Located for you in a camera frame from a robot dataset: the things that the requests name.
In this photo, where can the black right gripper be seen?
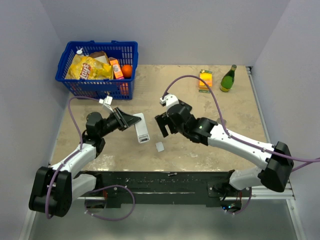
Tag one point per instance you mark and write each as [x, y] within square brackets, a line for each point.
[164, 119]

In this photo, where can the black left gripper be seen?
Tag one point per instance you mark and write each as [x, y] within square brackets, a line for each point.
[124, 120]

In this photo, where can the white remote control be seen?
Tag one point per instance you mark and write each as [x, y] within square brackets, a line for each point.
[141, 128]

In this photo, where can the white battery cover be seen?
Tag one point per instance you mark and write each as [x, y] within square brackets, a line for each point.
[159, 146]

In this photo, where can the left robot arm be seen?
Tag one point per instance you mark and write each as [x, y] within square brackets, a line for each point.
[55, 187]

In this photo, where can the grey remote control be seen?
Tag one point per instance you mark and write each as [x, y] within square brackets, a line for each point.
[221, 121]

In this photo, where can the orange juice carton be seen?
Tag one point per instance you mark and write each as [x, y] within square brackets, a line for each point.
[117, 71]

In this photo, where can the yellow orange sponge pack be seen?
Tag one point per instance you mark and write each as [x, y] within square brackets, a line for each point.
[206, 83]

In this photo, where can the orange fruit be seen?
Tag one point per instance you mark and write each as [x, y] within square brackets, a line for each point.
[127, 70]

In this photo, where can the green glass bottle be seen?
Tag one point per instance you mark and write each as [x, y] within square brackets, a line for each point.
[228, 79]

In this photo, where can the blue plastic shopping basket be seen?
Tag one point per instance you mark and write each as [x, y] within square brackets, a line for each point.
[126, 52]

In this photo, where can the brown bread bag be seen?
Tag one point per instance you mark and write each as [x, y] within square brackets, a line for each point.
[100, 56]

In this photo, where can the yellow chips bag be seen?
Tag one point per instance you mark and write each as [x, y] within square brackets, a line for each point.
[88, 68]

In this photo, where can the white bottle cap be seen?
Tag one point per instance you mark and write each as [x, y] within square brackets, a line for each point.
[80, 52]

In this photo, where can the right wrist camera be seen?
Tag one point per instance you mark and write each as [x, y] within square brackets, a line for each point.
[169, 100]

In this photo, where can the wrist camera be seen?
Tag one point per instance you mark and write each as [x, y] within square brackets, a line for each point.
[169, 100]
[106, 104]

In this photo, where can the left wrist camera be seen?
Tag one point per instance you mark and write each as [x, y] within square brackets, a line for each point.
[106, 104]

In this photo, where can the aluminium rail frame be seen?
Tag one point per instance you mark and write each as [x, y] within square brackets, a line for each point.
[269, 215]

